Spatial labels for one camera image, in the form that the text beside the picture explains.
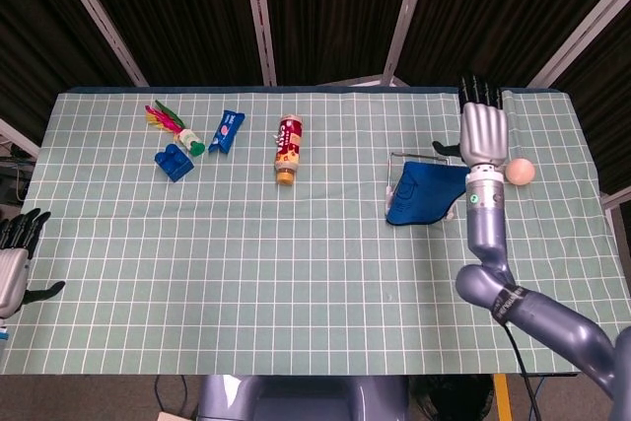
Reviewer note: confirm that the dark blue cloth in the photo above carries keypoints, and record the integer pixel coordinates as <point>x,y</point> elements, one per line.
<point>419,199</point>

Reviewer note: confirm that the colourful feather shuttlecock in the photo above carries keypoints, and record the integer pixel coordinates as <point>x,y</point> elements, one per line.
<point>189,139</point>

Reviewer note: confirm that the white aluminium frame post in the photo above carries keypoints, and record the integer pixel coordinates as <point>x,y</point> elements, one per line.
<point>618,198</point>
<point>259,17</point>
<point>101,19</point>
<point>20,141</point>
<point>407,17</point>
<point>581,34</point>

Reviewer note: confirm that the peach pink ball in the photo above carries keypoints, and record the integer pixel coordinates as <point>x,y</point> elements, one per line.
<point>521,172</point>

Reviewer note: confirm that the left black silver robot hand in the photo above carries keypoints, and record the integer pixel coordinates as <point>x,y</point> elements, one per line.
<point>11,278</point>

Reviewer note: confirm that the blue toy brick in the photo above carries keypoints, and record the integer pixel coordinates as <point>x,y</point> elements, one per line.
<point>172,163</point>

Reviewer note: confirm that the purple robot torso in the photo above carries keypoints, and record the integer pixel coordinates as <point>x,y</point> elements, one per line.
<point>296,399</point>

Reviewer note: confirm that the blue snack packet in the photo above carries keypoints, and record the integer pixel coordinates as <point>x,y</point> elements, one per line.
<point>226,132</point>

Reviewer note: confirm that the red yellow sauce bottle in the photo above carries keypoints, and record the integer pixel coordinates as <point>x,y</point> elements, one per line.
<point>288,150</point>

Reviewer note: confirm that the black pleated curtain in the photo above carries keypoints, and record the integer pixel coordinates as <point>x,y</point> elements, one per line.
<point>335,7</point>

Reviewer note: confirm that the green grid-patterned table mat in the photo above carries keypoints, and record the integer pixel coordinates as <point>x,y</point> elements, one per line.
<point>197,268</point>

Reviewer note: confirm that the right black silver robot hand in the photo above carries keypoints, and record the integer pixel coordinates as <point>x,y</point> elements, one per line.
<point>485,135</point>

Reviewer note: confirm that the white aluminium frame crossbar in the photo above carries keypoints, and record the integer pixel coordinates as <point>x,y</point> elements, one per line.
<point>365,81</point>

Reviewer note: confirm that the brown cardboard piece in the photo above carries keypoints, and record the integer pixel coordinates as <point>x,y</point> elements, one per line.
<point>172,417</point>

